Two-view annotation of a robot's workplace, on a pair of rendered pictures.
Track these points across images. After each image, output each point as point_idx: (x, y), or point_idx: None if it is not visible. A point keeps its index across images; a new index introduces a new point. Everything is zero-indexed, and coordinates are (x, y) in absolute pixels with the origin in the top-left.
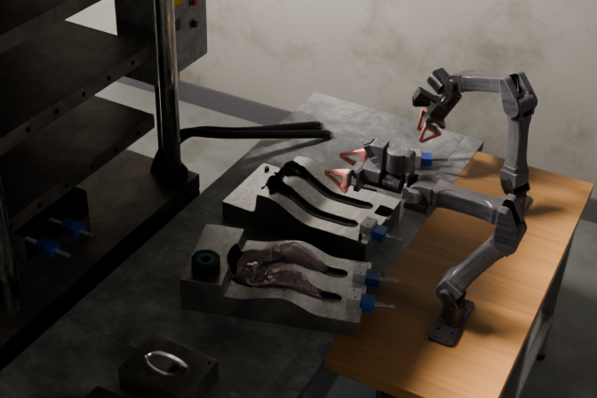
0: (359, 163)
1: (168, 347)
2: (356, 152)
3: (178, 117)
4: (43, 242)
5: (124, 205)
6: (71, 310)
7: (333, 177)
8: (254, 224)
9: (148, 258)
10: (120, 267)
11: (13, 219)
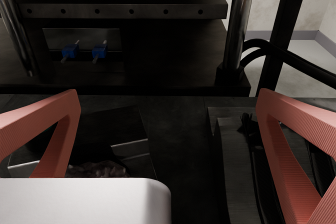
0: (101, 218)
1: None
2: (323, 128)
3: (243, 13)
4: (66, 44)
5: (172, 71)
6: (22, 95)
7: (59, 146)
8: (210, 152)
9: (109, 105)
10: (88, 96)
11: (32, 6)
